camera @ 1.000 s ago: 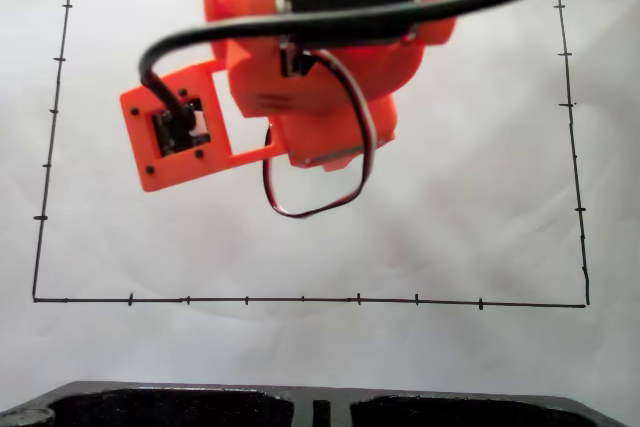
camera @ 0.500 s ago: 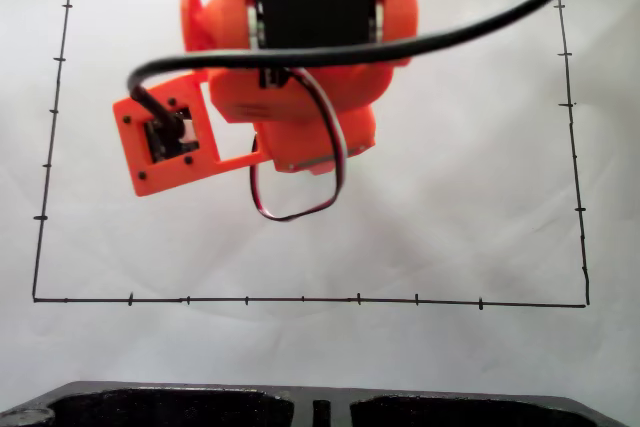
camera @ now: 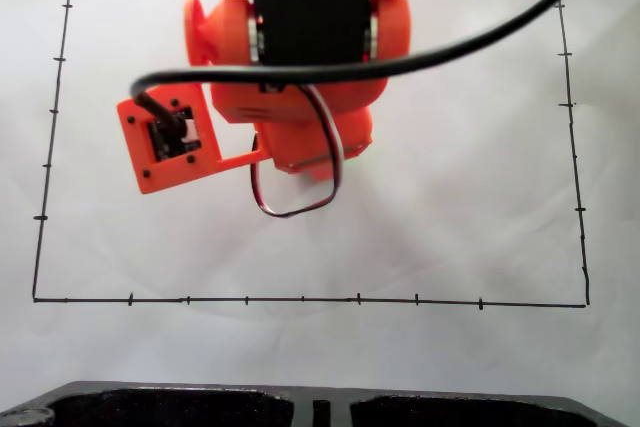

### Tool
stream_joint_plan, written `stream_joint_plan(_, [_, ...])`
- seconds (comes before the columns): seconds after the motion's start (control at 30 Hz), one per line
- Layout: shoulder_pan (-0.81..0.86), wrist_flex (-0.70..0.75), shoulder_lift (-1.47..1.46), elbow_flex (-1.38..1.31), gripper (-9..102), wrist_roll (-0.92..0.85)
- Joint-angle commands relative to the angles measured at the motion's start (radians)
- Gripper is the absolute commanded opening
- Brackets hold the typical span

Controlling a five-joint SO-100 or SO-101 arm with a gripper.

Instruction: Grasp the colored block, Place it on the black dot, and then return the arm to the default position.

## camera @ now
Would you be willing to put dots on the orange camera mount box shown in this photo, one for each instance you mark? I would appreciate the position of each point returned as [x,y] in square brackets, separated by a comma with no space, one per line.
[170,142]

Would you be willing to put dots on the black plastic tray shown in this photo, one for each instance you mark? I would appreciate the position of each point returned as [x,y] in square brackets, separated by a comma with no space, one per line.
[200,407]

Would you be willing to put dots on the white paper sheet with lines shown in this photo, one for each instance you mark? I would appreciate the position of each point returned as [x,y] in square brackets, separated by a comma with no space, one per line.
[450,197]

